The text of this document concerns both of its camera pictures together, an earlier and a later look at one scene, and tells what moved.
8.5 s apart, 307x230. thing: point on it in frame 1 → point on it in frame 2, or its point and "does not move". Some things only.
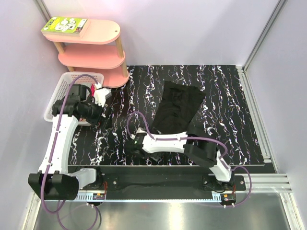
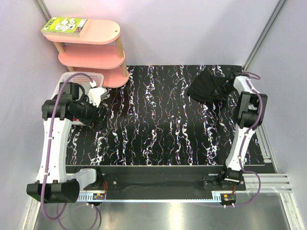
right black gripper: [157, 155] → [218, 91]
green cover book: [64, 26] does not move
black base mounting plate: [162, 180] does not move
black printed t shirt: [178, 103] → [203, 87]
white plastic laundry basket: [62, 88] does not move
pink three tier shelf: [98, 52] does not move
